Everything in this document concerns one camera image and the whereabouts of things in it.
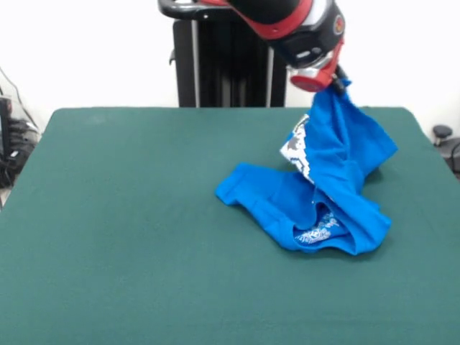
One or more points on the blue printed t-shirt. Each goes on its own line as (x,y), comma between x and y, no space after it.
(323,201)

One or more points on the black electronics box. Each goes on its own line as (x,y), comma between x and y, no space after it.
(4,125)

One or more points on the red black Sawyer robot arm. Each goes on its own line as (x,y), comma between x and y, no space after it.
(294,25)

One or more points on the dark green table cloth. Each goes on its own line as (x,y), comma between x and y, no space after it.
(108,251)

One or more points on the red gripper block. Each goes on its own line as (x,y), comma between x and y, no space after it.
(316,79)

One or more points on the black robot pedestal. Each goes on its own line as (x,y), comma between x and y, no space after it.
(223,68)

